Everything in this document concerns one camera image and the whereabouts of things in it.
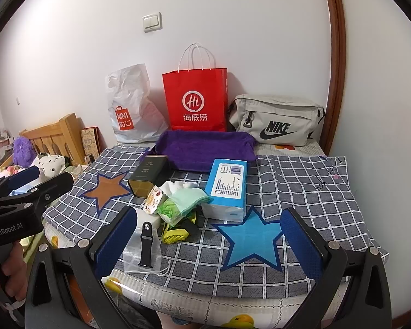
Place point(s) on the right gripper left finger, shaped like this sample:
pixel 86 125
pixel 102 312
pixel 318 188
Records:
pixel 109 242

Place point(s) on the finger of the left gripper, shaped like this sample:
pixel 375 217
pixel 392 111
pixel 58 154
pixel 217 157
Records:
pixel 51 186
pixel 13 182

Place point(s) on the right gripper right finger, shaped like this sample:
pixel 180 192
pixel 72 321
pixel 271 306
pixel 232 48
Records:
pixel 305 242

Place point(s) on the yellow Adidas pouch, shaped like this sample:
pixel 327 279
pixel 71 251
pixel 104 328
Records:
pixel 185 228

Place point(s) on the white cloth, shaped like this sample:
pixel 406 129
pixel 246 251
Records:
pixel 169 188

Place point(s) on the green white plastic packet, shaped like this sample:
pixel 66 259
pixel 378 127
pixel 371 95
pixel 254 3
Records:
pixel 169 212

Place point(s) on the person's left hand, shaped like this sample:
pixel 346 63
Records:
pixel 14 268

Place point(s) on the white spotted plush toy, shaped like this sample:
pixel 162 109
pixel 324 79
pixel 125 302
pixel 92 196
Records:
pixel 51 165

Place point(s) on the purple plush toy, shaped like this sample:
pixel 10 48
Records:
pixel 23 152

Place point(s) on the wooden bed headboard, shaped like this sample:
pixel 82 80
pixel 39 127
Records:
pixel 60 138

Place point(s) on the blue star felt patch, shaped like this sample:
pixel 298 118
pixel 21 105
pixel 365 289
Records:
pixel 253 238

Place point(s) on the brown star felt patch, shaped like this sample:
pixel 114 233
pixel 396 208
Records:
pixel 107 189

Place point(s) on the patterned brown box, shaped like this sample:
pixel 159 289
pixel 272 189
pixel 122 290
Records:
pixel 91 144

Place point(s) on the dark green tin box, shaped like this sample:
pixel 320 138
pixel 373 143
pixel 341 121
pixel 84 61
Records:
pixel 152 171

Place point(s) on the grey checked blanket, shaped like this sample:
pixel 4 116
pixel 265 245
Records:
pixel 316 187

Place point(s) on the blue tissue pack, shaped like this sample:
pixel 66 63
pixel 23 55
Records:
pixel 226 189

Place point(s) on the white Miniso plastic bag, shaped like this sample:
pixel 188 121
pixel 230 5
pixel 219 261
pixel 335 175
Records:
pixel 134 117

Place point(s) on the purple fabric tray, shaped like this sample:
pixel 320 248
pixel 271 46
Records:
pixel 196 151

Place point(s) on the beige Nike waist bag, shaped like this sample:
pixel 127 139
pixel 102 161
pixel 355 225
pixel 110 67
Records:
pixel 277 120

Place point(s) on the red paper shopping bag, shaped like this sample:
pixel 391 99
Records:
pixel 197 98

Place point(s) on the brown wooden door frame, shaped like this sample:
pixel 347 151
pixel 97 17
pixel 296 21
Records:
pixel 338 64

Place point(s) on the white light switch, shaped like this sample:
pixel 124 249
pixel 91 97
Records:
pixel 152 22

